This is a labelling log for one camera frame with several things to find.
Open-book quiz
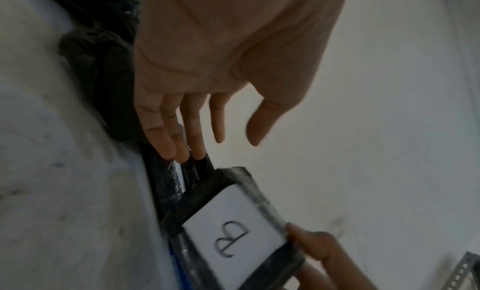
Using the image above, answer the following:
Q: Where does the person's right hand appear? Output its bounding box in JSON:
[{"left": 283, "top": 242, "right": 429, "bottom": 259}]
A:
[{"left": 286, "top": 223, "right": 380, "bottom": 290}]

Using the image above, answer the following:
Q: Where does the person's left hand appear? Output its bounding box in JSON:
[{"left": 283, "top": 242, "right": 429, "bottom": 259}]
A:
[{"left": 133, "top": 0, "right": 352, "bottom": 163}]

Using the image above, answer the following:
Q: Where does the black packet with white label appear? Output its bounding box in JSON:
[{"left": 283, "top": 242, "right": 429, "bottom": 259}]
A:
[{"left": 160, "top": 166, "right": 306, "bottom": 290}]

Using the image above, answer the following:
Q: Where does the grey perforated metal angle bar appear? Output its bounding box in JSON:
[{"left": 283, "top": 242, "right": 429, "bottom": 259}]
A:
[{"left": 441, "top": 250, "right": 480, "bottom": 290}]

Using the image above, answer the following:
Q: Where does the dark crumpled cloth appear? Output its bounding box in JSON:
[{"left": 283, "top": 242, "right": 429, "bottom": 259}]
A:
[{"left": 37, "top": 0, "right": 149, "bottom": 143}]

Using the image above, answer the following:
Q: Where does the black plastic-wrapped packet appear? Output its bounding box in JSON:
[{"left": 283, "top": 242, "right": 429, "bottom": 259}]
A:
[{"left": 139, "top": 140, "right": 215, "bottom": 225}]

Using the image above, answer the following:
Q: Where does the blue strip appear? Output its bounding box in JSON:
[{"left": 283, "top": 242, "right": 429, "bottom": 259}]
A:
[{"left": 167, "top": 241, "right": 188, "bottom": 290}]

